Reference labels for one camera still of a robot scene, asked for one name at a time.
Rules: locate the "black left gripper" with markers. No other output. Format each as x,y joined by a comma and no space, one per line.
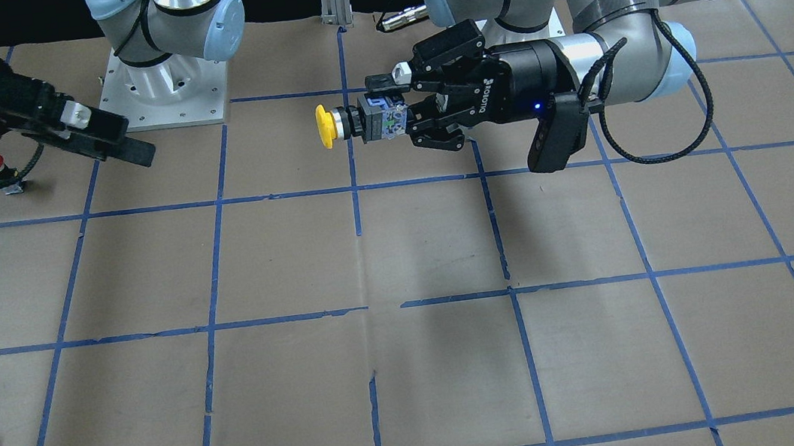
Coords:
517,81

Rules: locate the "yellow push button switch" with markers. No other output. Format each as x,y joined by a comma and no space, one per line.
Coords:
371,119

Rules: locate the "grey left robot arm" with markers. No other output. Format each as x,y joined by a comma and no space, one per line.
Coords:
620,50

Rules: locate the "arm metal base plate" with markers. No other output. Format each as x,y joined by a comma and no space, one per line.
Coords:
498,32
178,92

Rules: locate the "silver cable connector plug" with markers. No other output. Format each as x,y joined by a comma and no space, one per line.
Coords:
388,23

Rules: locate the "green push button switch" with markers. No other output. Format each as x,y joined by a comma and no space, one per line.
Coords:
12,180

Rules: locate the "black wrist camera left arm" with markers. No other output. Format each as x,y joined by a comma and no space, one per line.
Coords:
561,133

